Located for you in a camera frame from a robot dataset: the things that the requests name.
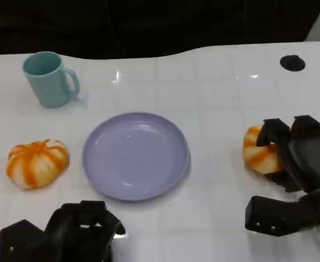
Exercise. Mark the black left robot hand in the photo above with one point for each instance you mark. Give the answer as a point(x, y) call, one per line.
point(78, 240)

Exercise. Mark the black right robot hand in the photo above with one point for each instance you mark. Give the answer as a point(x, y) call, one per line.
point(310, 155)

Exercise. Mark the orange and white bread roll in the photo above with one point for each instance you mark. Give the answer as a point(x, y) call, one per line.
point(258, 159)
point(37, 165)

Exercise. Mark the lilac plate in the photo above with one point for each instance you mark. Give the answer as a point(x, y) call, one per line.
point(135, 157)

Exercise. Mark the pale green mug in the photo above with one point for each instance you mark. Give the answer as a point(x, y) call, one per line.
point(46, 83)

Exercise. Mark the black backdrop cloth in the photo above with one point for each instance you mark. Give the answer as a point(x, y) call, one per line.
point(149, 24)

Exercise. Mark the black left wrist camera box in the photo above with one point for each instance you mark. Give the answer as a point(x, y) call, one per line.
point(22, 243)

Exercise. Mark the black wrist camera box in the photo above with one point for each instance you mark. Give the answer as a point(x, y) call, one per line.
point(274, 215)
point(22, 243)

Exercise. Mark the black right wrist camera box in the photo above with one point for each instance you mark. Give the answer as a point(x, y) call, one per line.
point(274, 215)

